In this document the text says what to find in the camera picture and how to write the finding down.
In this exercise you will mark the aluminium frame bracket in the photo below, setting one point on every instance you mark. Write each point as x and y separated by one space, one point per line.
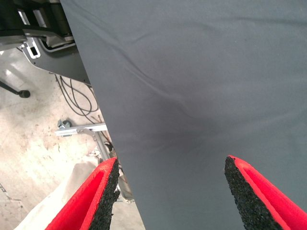
79 129

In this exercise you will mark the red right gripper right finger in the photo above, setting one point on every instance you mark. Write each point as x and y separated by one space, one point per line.
259 203

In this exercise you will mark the black rod with foot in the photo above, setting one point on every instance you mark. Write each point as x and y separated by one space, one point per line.
24 93

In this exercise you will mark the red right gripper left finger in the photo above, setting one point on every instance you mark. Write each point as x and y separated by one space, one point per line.
91 203

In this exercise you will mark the dark grey table cloth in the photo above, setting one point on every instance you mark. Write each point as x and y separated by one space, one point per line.
204 72

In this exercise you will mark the black chassis frame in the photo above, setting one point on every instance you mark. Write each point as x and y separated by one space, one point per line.
36 16

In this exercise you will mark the grey robot base panel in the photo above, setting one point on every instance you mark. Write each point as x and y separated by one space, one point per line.
62 62

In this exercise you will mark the white plastic sheet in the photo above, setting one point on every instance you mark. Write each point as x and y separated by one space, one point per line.
60 191

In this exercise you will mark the small metal levelling foot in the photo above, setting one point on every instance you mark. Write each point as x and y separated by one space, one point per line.
64 124

